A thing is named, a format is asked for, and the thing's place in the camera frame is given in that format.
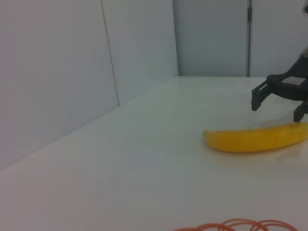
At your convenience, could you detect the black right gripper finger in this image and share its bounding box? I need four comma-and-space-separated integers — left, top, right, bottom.
251, 80, 275, 112
293, 100, 308, 123

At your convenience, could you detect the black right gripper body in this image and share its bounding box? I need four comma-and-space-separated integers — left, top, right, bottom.
266, 55, 308, 102

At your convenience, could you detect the yellow banana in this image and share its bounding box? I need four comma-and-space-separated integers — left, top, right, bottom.
203, 121, 308, 154

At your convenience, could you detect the orange wire basket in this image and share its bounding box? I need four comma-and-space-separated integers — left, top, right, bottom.
175, 218, 299, 231

